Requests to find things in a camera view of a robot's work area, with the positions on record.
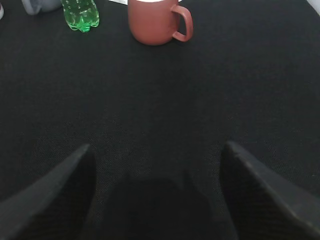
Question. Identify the red white bottle edge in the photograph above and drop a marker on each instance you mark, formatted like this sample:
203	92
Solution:
1	11

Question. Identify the black mat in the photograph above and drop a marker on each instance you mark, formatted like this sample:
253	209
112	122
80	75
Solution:
157	117

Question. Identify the green plastic soda bottle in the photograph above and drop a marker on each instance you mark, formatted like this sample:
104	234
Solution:
81	15

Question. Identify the red-brown ceramic mug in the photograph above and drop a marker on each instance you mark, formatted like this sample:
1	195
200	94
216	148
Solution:
157	22

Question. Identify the grey bottle base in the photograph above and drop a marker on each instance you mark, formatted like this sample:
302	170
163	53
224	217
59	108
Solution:
34	7

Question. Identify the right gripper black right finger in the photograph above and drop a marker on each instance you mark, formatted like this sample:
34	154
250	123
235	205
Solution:
262	204

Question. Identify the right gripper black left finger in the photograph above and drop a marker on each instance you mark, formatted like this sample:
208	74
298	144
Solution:
56	206

